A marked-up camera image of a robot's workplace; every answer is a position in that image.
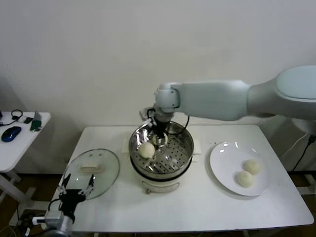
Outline green and grey tool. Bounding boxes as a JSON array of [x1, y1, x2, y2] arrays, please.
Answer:
[[29, 111, 42, 133]]

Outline white steamed baozi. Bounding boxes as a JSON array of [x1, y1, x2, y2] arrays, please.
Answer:
[[137, 142, 156, 158], [152, 134, 170, 146], [234, 170, 255, 189], [243, 159, 262, 175]]

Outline thin white power cable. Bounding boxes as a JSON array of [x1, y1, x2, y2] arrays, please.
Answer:
[[283, 133, 308, 158]]

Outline blue computer mouse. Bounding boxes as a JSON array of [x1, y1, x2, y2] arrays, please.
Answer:
[[0, 126, 22, 143]]

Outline thin black looped cable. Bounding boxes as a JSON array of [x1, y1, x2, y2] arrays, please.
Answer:
[[0, 110, 24, 127]]

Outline white round plate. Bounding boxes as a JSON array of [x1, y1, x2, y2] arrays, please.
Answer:
[[209, 141, 271, 197]]

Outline white stand foot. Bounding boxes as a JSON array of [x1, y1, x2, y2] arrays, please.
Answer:
[[304, 174, 316, 196]]

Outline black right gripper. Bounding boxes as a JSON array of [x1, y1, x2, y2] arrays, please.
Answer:
[[146, 118, 171, 150]]

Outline stainless steel steamer basket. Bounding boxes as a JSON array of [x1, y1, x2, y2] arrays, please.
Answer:
[[120, 120, 202, 175]]

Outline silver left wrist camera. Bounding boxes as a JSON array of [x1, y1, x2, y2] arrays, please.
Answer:
[[32, 211, 64, 224]]

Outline black floor cables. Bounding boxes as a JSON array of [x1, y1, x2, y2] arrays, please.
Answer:
[[9, 212, 46, 234]]

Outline white side table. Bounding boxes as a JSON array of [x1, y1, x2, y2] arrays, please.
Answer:
[[0, 112, 51, 215]]

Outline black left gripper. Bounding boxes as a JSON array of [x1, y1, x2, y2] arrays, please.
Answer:
[[58, 173, 95, 218]]

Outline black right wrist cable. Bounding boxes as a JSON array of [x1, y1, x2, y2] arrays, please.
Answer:
[[172, 115, 191, 136]]

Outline white electric pot base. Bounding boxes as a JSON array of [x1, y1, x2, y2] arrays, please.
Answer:
[[129, 154, 193, 196]]

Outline glass lid with white handle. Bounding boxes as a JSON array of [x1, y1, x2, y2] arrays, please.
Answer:
[[62, 148, 120, 199]]

